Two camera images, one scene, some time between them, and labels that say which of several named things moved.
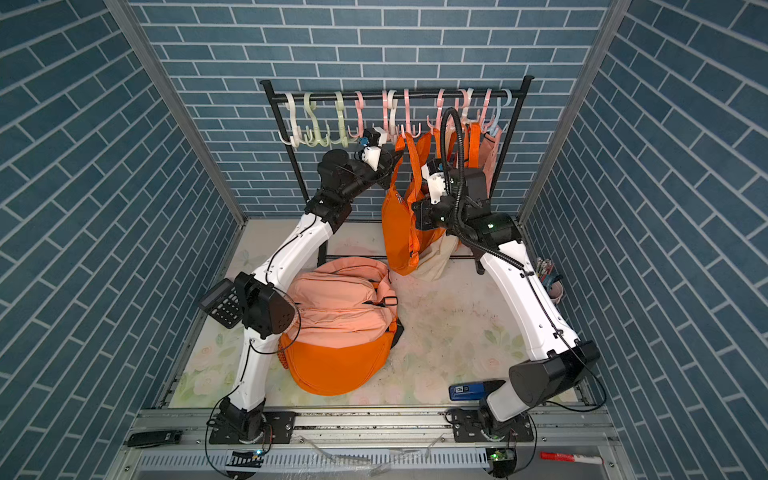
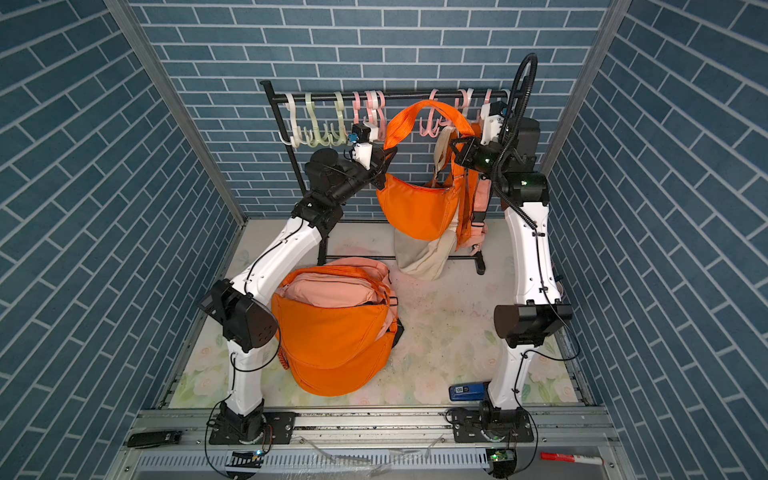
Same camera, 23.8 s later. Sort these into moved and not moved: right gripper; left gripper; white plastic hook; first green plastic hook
Moved: right gripper
Not moved: first green plastic hook; white plastic hook; left gripper
